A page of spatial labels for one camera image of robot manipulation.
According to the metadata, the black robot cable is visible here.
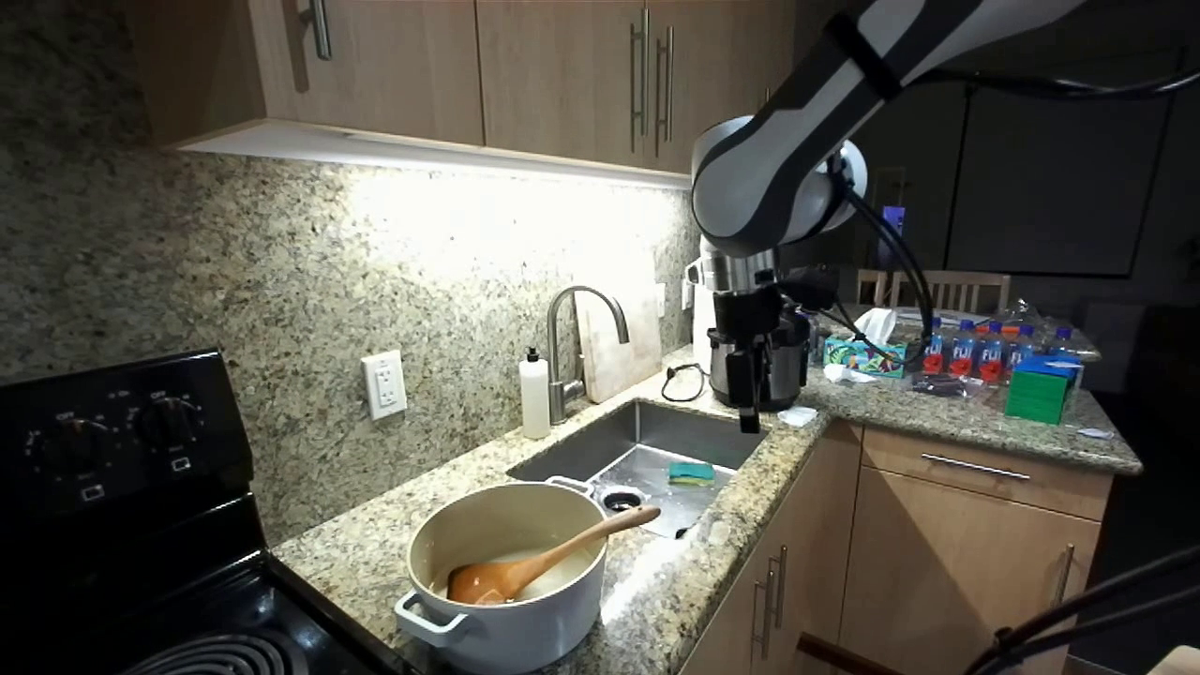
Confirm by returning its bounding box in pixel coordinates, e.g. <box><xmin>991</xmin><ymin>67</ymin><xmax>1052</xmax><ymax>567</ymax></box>
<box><xmin>833</xmin><ymin>67</ymin><xmax>1200</xmax><ymax>368</ymax></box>

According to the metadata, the wooden spoon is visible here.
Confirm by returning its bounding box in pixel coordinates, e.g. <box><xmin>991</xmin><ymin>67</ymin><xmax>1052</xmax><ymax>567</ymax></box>
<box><xmin>443</xmin><ymin>504</ymin><xmax>663</xmax><ymax>609</ymax></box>

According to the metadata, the pale wooden cutting board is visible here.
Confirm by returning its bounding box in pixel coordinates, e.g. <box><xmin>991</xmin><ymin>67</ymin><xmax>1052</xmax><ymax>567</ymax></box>
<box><xmin>578</xmin><ymin>297</ymin><xmax>669</xmax><ymax>407</ymax></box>

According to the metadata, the black cooker power cord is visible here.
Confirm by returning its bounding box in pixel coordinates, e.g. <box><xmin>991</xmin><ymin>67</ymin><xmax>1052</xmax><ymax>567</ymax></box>
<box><xmin>656</xmin><ymin>359</ymin><xmax>714</xmax><ymax>407</ymax></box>

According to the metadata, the stainless steel sink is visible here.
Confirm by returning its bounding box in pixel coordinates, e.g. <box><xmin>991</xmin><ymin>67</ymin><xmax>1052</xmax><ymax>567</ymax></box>
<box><xmin>503</xmin><ymin>393</ymin><xmax>772</xmax><ymax>542</ymax></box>

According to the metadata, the light wood upper cabinet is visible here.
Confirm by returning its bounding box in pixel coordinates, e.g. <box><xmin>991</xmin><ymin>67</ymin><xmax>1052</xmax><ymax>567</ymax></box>
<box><xmin>124</xmin><ymin>0</ymin><xmax>803</xmax><ymax>182</ymax></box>

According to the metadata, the chrome gooseneck faucet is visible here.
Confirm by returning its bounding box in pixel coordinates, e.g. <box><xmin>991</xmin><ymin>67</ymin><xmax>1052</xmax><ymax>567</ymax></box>
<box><xmin>544</xmin><ymin>280</ymin><xmax>633</xmax><ymax>424</ymax></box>

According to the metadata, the white pot with handles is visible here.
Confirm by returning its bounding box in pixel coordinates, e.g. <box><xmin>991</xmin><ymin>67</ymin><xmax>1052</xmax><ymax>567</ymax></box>
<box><xmin>391</xmin><ymin>480</ymin><xmax>614</xmax><ymax>675</ymax></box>

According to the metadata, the white paper towel roll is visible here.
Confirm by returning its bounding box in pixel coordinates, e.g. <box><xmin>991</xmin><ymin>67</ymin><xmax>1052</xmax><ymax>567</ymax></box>
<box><xmin>686</xmin><ymin>257</ymin><xmax>724</xmax><ymax>368</ymax></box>

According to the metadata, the large dark window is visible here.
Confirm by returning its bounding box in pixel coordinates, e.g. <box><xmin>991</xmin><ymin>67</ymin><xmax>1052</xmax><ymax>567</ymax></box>
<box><xmin>944</xmin><ymin>70</ymin><xmax>1187</xmax><ymax>280</ymax></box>

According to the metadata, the metal base door handle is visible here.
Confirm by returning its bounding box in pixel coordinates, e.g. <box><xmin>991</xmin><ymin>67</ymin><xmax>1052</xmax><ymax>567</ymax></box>
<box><xmin>1046</xmin><ymin>542</ymin><xmax>1079</xmax><ymax>613</ymax></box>
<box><xmin>769</xmin><ymin>543</ymin><xmax>793</xmax><ymax>634</ymax></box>
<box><xmin>748</xmin><ymin>575</ymin><xmax>772</xmax><ymax>664</ymax></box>

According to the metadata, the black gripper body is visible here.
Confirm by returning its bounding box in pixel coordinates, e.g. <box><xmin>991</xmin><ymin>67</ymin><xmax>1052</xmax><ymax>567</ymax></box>
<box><xmin>708</xmin><ymin>288</ymin><xmax>793</xmax><ymax>385</ymax></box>

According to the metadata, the steel pressure cooker black lid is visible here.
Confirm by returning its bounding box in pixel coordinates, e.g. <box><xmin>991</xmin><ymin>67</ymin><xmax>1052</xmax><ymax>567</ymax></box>
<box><xmin>707</xmin><ymin>305</ymin><xmax>822</xmax><ymax>412</ymax></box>

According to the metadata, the blue lit screen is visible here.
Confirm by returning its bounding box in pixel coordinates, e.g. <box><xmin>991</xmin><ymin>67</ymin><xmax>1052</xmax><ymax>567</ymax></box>
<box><xmin>873</xmin><ymin>204</ymin><xmax>912</xmax><ymax>265</ymax></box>

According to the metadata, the wooden dining chair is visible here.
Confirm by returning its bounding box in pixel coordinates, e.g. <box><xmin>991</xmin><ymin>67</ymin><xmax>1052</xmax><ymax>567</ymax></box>
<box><xmin>851</xmin><ymin>265</ymin><xmax>892</xmax><ymax>312</ymax></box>
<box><xmin>887</xmin><ymin>265</ymin><xmax>1012</xmax><ymax>318</ymax></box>

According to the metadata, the green box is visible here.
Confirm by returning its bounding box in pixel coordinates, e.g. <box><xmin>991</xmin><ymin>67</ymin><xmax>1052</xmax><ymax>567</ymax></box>
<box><xmin>1003</xmin><ymin>353</ymin><xmax>1088</xmax><ymax>428</ymax></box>

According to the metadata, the white soap bottle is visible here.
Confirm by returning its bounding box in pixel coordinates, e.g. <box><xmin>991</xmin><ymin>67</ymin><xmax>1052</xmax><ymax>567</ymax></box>
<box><xmin>517</xmin><ymin>347</ymin><xmax>554</xmax><ymax>444</ymax></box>

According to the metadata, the black electric stove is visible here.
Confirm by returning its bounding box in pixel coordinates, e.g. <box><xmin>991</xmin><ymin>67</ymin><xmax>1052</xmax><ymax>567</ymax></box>
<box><xmin>0</xmin><ymin>347</ymin><xmax>418</xmax><ymax>675</ymax></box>

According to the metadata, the metal drawer handle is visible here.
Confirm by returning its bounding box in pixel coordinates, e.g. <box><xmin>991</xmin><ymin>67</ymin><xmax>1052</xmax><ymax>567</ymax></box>
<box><xmin>921</xmin><ymin>447</ymin><xmax>1039</xmax><ymax>488</ymax></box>

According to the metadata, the white wall outlet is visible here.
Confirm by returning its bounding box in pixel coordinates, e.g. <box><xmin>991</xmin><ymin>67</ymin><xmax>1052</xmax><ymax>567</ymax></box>
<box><xmin>359</xmin><ymin>347</ymin><xmax>413</xmax><ymax>424</ymax></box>

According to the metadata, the metal upper cabinet handle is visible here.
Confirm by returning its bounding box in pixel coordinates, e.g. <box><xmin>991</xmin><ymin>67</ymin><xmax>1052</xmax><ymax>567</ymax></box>
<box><xmin>626</xmin><ymin>3</ymin><xmax>654</xmax><ymax>162</ymax></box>
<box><xmin>289</xmin><ymin>0</ymin><xmax>339</xmax><ymax>67</ymax></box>
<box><xmin>651</xmin><ymin>35</ymin><xmax>677</xmax><ymax>162</ymax></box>

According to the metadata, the colourful tissue box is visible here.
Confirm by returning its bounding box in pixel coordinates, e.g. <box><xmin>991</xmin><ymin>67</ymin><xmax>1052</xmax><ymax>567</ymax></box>
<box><xmin>822</xmin><ymin>309</ymin><xmax>912</xmax><ymax>384</ymax></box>

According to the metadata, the black foreground cable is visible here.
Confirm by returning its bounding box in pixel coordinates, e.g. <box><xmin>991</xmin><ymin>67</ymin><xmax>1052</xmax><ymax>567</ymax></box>
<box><xmin>964</xmin><ymin>543</ymin><xmax>1200</xmax><ymax>675</ymax></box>

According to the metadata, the light wood base cabinet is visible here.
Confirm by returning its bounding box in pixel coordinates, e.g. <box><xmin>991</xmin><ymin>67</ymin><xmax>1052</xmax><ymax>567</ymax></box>
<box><xmin>677</xmin><ymin>420</ymin><xmax>869</xmax><ymax>675</ymax></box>
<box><xmin>837</xmin><ymin>420</ymin><xmax>1119</xmax><ymax>675</ymax></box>

